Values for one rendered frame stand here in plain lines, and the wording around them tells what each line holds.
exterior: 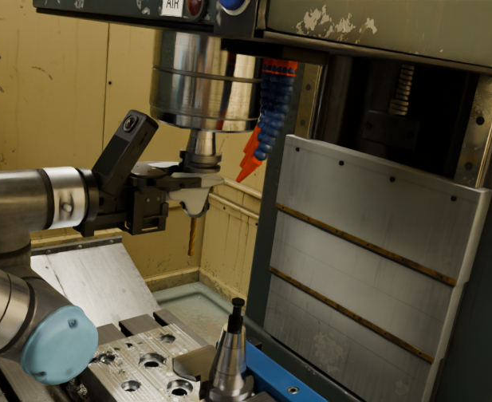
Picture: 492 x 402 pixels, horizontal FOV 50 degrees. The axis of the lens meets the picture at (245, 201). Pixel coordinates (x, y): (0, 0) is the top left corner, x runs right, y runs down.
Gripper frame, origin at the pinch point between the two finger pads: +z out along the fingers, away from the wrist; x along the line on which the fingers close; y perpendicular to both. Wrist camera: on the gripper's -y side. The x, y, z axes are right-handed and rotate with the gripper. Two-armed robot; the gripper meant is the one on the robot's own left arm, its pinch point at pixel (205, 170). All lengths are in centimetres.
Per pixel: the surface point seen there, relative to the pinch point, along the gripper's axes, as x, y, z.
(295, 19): 32.6, -20.9, -18.4
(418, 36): 32.5, -21.4, -2.1
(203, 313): -81, 83, 69
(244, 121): 7.7, -8.9, -0.2
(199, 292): -93, 81, 76
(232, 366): 23.7, 16.0, -11.7
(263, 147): 18.2, -7.9, -6.1
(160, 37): -0.5, -18.3, -9.1
